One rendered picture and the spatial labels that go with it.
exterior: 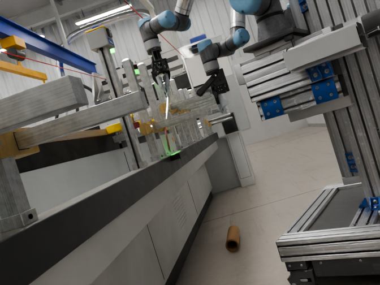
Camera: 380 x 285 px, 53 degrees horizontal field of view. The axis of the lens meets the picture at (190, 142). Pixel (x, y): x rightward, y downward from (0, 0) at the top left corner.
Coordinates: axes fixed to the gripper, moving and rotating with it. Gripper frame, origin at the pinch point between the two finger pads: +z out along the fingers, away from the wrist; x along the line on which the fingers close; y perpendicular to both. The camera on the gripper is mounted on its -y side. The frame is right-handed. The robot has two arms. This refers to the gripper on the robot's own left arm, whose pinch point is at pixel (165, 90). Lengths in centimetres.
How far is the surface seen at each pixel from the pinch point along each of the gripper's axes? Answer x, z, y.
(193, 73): 77, -42, -240
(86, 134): -40, 12, 31
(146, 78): -7.1, -8.4, -1.0
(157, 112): -7.1, 9.0, -1.0
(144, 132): -18.1, 17.5, 24.5
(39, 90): -36, 16, 143
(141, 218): -30, 45, 60
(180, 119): -1.5, 16.6, 23.1
